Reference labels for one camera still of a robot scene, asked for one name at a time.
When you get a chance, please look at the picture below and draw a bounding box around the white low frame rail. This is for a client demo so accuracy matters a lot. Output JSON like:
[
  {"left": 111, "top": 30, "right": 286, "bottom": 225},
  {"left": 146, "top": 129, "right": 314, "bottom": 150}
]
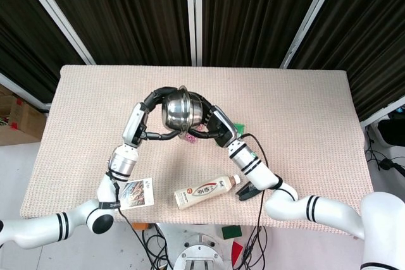
[
  {"left": 0, "top": 72, "right": 51, "bottom": 113},
  {"left": 359, "top": 97, "right": 405, "bottom": 128}
]

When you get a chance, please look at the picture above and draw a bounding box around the black cable bundle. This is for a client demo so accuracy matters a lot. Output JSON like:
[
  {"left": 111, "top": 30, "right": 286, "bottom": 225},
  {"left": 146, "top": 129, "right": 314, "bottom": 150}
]
[{"left": 139, "top": 224, "right": 173, "bottom": 270}]

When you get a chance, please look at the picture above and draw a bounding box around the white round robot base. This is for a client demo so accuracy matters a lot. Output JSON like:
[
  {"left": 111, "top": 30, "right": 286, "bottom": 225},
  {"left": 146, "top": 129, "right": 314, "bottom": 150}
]
[{"left": 172, "top": 222, "right": 228, "bottom": 270}]

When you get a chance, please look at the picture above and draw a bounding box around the green block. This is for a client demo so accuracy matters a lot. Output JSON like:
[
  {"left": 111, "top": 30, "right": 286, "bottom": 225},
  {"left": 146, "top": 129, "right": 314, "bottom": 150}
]
[{"left": 221, "top": 224, "right": 243, "bottom": 240}]

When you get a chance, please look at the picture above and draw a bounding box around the brown cardboard box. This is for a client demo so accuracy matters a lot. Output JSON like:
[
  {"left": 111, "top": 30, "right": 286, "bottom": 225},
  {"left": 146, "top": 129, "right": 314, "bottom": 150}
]
[{"left": 0, "top": 85, "right": 47, "bottom": 146}]

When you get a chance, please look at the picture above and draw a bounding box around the white robot torso shell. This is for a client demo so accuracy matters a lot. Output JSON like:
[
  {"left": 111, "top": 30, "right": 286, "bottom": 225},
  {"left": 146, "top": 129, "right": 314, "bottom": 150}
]
[{"left": 359, "top": 192, "right": 405, "bottom": 270}]

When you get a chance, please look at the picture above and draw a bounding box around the dragon relief photo postcard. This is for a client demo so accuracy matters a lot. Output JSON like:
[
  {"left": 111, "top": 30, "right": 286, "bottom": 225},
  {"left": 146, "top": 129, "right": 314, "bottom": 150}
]
[{"left": 118, "top": 177, "right": 155, "bottom": 210}]

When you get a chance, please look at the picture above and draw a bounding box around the dark pleated curtain panel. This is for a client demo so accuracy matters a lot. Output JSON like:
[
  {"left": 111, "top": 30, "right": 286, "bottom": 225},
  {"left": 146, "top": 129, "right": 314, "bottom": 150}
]
[
  {"left": 290, "top": 0, "right": 405, "bottom": 122},
  {"left": 201, "top": 0, "right": 335, "bottom": 68},
  {"left": 33, "top": 0, "right": 190, "bottom": 66},
  {"left": 0, "top": 0, "right": 88, "bottom": 102}
]

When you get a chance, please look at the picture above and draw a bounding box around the black floor cable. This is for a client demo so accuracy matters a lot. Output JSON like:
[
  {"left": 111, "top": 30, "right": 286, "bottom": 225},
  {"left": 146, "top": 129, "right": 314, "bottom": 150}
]
[{"left": 363, "top": 124, "right": 405, "bottom": 179}]

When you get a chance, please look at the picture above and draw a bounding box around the milk tea plastic bottle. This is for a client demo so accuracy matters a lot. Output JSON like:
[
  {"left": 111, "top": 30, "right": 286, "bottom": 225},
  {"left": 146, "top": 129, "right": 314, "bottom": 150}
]
[{"left": 173, "top": 174, "right": 242, "bottom": 211}]

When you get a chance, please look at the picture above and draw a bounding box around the white upright frame post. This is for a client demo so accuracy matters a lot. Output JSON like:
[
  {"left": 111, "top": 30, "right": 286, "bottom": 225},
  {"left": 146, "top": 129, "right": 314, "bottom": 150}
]
[{"left": 185, "top": 0, "right": 203, "bottom": 67}]

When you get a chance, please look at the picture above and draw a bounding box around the stainless steel bowl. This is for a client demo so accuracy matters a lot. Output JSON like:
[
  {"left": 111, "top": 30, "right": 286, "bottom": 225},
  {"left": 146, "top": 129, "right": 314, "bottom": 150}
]
[
  {"left": 188, "top": 91, "right": 205, "bottom": 128},
  {"left": 161, "top": 84, "right": 192, "bottom": 140}
]

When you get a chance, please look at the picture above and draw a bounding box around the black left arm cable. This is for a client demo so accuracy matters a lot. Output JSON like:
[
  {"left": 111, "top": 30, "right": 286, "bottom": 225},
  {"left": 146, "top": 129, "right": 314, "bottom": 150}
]
[{"left": 106, "top": 171, "right": 168, "bottom": 270}]

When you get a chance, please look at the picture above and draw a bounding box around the white slanted frame post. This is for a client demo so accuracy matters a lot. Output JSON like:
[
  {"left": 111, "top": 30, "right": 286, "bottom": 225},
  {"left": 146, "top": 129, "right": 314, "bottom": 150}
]
[
  {"left": 22, "top": 0, "right": 97, "bottom": 65},
  {"left": 280, "top": 0, "right": 346, "bottom": 69}
]

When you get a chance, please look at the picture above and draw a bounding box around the pink patterned card deck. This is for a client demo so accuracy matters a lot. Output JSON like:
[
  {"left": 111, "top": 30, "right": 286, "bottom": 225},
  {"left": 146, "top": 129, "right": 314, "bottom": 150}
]
[{"left": 184, "top": 124, "right": 206, "bottom": 145}]

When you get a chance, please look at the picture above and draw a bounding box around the red triangular piece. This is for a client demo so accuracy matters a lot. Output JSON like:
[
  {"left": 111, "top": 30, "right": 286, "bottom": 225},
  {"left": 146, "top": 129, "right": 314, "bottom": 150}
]
[{"left": 232, "top": 240, "right": 246, "bottom": 262}]

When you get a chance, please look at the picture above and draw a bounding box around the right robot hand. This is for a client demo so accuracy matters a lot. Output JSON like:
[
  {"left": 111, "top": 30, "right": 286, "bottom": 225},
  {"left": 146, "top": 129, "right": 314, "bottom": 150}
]
[{"left": 188, "top": 92, "right": 239, "bottom": 149}]

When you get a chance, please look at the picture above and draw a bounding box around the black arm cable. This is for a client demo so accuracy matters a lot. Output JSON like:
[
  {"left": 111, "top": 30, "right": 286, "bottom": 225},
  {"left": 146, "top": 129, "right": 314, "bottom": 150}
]
[
  {"left": 106, "top": 171, "right": 168, "bottom": 270},
  {"left": 237, "top": 133, "right": 269, "bottom": 270}
]

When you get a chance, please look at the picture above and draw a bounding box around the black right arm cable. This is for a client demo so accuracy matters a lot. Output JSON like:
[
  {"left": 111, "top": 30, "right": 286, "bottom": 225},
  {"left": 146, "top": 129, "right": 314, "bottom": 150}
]
[{"left": 237, "top": 133, "right": 269, "bottom": 270}]

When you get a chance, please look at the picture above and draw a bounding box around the black device with white shell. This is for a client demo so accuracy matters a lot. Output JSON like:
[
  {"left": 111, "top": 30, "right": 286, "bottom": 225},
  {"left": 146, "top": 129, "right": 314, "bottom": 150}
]
[{"left": 376, "top": 118, "right": 405, "bottom": 148}]

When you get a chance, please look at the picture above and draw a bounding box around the beige waffle weave tablecloth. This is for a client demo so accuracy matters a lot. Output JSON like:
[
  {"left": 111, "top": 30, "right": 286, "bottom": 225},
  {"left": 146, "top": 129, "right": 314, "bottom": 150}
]
[{"left": 20, "top": 64, "right": 376, "bottom": 236}]

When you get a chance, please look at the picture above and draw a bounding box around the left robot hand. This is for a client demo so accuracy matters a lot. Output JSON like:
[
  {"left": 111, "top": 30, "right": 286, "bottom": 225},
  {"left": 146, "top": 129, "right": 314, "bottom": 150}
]
[{"left": 121, "top": 85, "right": 182, "bottom": 148}]

